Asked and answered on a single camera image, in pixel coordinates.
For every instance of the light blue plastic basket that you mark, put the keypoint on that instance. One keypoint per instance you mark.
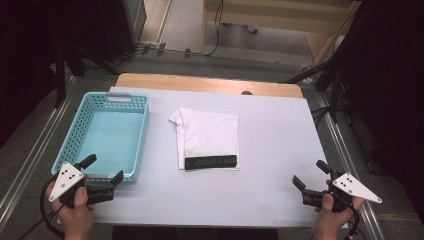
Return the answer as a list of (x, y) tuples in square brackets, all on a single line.
[(110, 140)]

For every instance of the light wooden furniture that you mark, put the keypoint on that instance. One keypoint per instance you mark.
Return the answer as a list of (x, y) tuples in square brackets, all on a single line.
[(283, 16)]

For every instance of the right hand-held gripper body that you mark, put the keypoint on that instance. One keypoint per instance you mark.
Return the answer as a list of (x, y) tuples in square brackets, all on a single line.
[(353, 188)]

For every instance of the black metal stand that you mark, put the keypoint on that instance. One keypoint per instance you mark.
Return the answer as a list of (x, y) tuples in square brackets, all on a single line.
[(61, 76), (333, 86)]

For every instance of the person's left hand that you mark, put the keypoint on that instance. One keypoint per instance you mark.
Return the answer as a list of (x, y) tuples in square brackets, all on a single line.
[(76, 220)]

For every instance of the white garment black waistband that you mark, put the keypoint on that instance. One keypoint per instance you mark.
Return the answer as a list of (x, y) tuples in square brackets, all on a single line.
[(206, 133)]

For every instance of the person's right hand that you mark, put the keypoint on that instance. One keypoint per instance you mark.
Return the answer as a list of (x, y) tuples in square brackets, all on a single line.
[(328, 223)]

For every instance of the white table mat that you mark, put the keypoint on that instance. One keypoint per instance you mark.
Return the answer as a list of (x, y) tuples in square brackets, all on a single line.
[(266, 150)]

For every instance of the metal floor rail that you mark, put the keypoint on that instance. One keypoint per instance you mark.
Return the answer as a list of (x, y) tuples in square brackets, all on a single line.
[(353, 173), (30, 160)]

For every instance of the dark cabinet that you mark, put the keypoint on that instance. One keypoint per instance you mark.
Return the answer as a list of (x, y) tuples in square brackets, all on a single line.
[(100, 26)]

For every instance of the wooden table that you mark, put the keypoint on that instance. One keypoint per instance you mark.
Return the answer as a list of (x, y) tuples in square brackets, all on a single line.
[(200, 83)]

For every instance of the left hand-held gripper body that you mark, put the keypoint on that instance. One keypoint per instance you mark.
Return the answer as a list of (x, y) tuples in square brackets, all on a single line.
[(66, 180)]

